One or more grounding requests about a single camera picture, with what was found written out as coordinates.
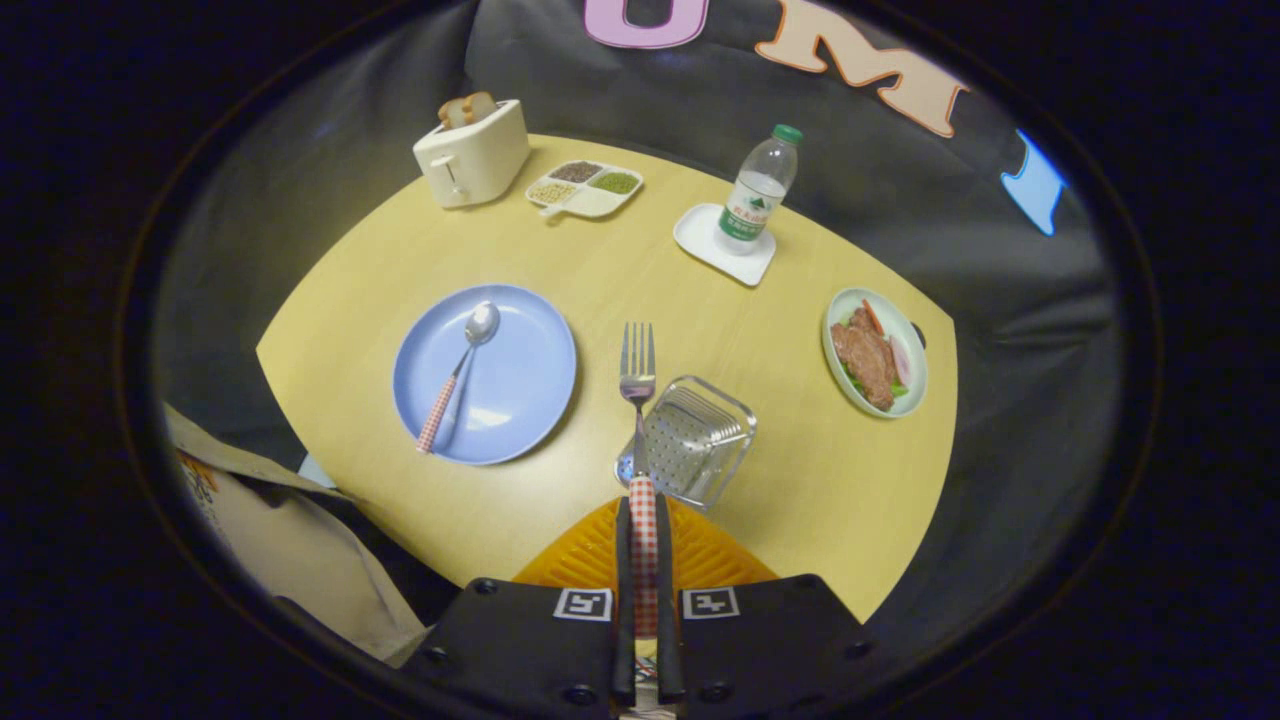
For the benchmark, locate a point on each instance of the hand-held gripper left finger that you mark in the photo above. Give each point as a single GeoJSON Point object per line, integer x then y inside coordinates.
{"type": "Point", "coordinates": [520, 650]}

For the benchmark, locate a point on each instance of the white square coaster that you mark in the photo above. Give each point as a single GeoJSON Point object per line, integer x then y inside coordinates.
{"type": "Point", "coordinates": [700, 245]}

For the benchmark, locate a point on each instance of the beige cardboard box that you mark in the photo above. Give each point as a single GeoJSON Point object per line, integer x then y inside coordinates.
{"type": "Point", "coordinates": [290, 560]}

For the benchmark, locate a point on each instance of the cream white toaster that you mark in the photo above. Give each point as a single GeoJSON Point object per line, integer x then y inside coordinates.
{"type": "Point", "coordinates": [480, 160]}

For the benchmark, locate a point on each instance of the clear water bottle green cap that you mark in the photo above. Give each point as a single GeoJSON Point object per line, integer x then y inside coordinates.
{"type": "Point", "coordinates": [752, 200]}

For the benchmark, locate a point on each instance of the white plate with meat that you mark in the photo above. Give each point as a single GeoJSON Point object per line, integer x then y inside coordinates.
{"type": "Point", "coordinates": [870, 360]}

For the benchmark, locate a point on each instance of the brown bread slice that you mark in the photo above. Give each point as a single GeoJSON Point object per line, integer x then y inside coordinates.
{"type": "Point", "coordinates": [480, 106]}
{"type": "Point", "coordinates": [451, 113]}

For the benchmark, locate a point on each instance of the white divided dish with beans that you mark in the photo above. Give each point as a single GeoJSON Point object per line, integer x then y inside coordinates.
{"type": "Point", "coordinates": [590, 200]}

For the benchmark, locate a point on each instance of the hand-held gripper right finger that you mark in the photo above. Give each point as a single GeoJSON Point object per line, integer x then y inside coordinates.
{"type": "Point", "coordinates": [770, 650]}

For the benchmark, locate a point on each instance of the black backdrop cloth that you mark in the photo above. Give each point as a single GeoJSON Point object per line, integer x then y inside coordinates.
{"type": "Point", "coordinates": [960, 220]}

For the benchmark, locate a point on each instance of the blue round plate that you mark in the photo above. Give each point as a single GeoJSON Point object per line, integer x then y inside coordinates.
{"type": "Point", "coordinates": [520, 380]}

